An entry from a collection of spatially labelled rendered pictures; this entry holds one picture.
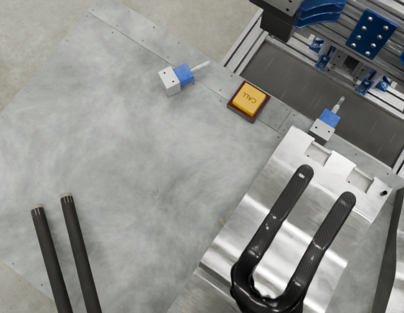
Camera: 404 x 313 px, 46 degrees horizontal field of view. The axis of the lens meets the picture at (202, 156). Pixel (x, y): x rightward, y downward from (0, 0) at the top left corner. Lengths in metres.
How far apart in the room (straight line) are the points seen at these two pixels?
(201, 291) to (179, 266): 0.10
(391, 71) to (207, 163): 0.59
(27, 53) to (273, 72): 1.10
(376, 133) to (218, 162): 0.89
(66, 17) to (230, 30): 0.75
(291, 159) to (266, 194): 0.10
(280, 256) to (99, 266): 0.41
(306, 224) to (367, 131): 0.89
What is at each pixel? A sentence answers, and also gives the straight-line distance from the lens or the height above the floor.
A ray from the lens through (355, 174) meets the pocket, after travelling 1.14.
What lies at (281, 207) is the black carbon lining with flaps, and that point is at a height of 0.88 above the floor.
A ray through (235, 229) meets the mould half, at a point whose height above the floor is 0.92.
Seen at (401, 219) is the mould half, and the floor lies 0.86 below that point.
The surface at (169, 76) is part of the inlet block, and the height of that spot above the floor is 0.85.
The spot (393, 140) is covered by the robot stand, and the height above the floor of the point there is 0.21.
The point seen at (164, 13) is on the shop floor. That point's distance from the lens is 2.26.
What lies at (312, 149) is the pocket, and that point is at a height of 0.86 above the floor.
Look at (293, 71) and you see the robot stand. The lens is 1.92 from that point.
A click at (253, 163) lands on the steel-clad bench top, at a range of 1.16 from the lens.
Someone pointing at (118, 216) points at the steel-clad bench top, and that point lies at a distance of 1.15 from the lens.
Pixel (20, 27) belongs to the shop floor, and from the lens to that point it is 2.37.
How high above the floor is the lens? 1.92
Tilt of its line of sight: 75 degrees down
